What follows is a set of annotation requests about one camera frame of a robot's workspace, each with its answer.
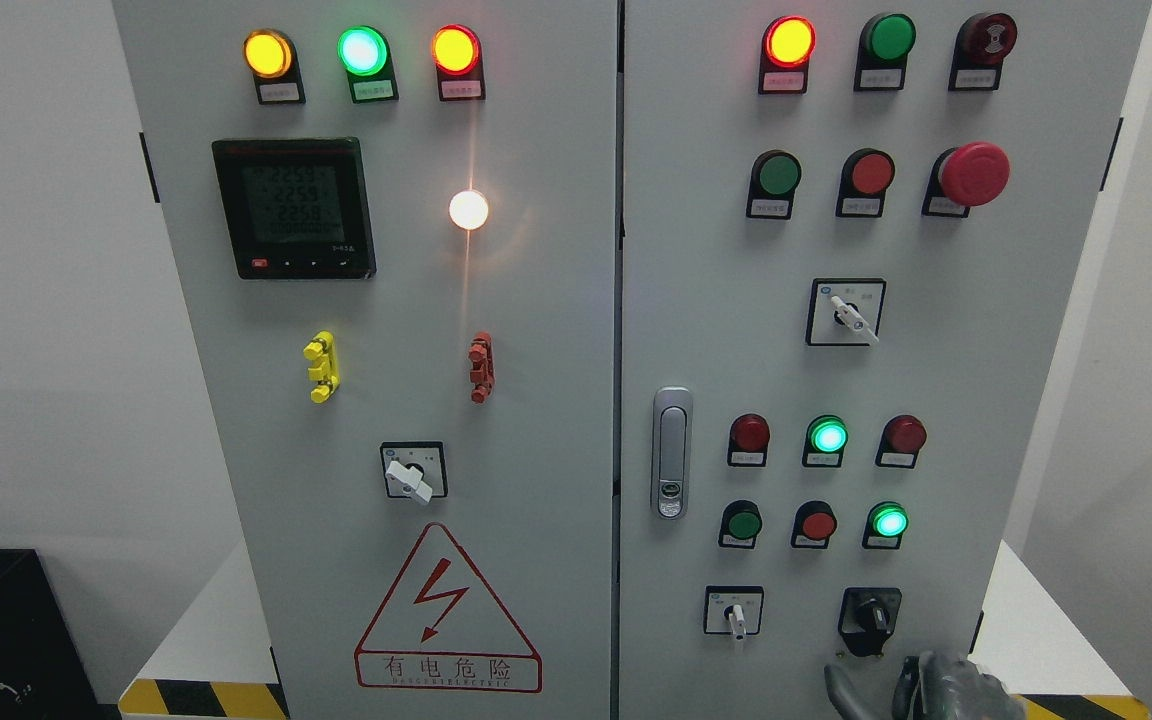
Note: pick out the red push button second row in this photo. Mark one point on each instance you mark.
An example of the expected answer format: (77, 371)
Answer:
(865, 177)

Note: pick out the white selector switch bottom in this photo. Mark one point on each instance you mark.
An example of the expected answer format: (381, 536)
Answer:
(733, 612)

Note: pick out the green indicator light top left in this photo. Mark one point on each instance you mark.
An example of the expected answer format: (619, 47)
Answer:
(364, 53)

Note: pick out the dark red buzzer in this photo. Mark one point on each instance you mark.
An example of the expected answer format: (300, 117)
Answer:
(981, 46)

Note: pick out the red push button lower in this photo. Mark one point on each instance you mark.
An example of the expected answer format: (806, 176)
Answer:
(814, 524)

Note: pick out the red test terminal block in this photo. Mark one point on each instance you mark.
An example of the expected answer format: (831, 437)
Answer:
(481, 373)

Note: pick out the dark red indicator left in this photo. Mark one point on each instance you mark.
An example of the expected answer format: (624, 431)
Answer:
(750, 436)

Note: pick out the white selector switch upper right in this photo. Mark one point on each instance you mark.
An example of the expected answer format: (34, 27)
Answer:
(845, 312)

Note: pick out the green push button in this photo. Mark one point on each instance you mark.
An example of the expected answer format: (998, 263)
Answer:
(883, 48)
(741, 524)

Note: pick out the green push button top right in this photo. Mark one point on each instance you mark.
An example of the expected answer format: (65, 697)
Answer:
(883, 48)

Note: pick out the black digital power meter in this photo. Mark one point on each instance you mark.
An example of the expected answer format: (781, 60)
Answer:
(296, 208)

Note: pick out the right grey cabinet door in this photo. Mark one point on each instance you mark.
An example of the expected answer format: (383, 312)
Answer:
(716, 302)

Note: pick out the black box bottom left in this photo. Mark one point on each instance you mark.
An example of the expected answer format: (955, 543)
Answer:
(41, 676)

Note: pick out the yellow indicator light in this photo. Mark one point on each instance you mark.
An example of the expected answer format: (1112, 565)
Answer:
(273, 61)

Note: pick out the black rotary knob switch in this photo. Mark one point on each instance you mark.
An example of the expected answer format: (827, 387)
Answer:
(868, 618)

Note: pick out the white selector switch left door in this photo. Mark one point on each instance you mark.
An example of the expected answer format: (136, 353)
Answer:
(414, 470)

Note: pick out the red indicator light top left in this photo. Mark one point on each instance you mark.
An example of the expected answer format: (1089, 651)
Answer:
(458, 60)

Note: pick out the silver door lock handle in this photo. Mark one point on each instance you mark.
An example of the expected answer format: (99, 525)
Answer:
(672, 408)

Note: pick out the red emergency stop button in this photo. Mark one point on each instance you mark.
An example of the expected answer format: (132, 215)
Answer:
(966, 177)

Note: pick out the green lit button lower right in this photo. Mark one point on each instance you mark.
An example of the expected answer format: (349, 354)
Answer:
(886, 524)

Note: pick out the grey gloved hand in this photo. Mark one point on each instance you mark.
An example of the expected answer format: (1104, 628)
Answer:
(932, 685)

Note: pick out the grey cabinet door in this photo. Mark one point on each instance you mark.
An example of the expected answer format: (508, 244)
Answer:
(529, 472)
(716, 302)

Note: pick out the dark red indicator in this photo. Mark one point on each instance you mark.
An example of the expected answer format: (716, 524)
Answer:
(750, 436)
(902, 439)

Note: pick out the white selector switch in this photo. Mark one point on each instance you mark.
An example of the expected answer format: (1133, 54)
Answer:
(845, 312)
(733, 612)

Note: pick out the green push button second row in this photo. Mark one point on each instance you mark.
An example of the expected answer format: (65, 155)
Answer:
(774, 178)

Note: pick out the green lit indicator middle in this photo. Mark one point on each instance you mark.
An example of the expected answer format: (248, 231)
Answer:
(825, 442)

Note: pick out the red electrical hazard sticker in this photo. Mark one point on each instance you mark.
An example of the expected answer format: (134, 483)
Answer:
(441, 626)

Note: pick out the yellow test terminal block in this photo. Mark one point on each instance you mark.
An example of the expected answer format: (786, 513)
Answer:
(321, 354)

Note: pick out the left grey cabinet door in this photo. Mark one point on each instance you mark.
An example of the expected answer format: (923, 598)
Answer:
(529, 472)

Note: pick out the green push button lower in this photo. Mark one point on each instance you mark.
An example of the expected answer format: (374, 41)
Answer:
(741, 524)

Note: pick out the white lit indicator lamp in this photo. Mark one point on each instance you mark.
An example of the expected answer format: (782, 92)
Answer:
(469, 210)

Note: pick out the red lit indicator top right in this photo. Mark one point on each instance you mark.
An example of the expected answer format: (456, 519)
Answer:
(787, 47)

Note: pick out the dark red indicator right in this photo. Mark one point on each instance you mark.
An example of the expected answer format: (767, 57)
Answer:
(902, 439)

